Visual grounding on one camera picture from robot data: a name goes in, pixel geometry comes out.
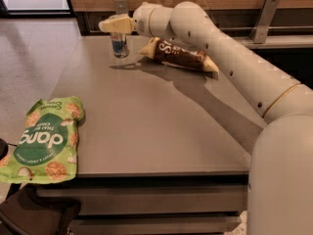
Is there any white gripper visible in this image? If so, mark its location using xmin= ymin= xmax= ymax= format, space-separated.
xmin=99 ymin=2 xmax=162 ymax=37

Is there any silver blue redbull can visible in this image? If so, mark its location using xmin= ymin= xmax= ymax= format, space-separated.
xmin=111 ymin=32 xmax=129 ymax=58

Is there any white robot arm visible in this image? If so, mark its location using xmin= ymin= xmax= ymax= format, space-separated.
xmin=99 ymin=2 xmax=313 ymax=235

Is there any yellow brown chip bag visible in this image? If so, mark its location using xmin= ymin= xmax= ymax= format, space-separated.
xmin=140 ymin=37 xmax=219 ymax=72

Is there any green rice chip bag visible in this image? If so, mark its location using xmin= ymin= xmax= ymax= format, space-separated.
xmin=0 ymin=96 xmax=84 ymax=184

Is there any black round object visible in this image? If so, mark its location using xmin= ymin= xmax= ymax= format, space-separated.
xmin=0 ymin=138 xmax=8 ymax=160

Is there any upper grey drawer front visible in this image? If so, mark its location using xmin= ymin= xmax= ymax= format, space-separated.
xmin=37 ymin=186 xmax=247 ymax=215

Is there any grey drawer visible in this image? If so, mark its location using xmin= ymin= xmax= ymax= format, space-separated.
xmin=69 ymin=216 xmax=241 ymax=235
xmin=37 ymin=186 xmax=247 ymax=215

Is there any lower grey drawer front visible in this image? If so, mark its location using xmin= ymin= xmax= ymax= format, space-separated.
xmin=69 ymin=216 xmax=241 ymax=235

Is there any dark chair seat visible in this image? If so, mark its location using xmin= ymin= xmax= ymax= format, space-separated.
xmin=0 ymin=185 xmax=80 ymax=235

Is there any left metal bracket post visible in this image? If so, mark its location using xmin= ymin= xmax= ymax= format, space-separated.
xmin=113 ymin=0 xmax=129 ymax=15

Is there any metal bracket post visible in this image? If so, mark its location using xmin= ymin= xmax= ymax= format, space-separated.
xmin=250 ymin=0 xmax=281 ymax=44
xmin=113 ymin=0 xmax=129 ymax=15

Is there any right metal bracket post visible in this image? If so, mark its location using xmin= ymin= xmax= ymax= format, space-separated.
xmin=250 ymin=0 xmax=281 ymax=44

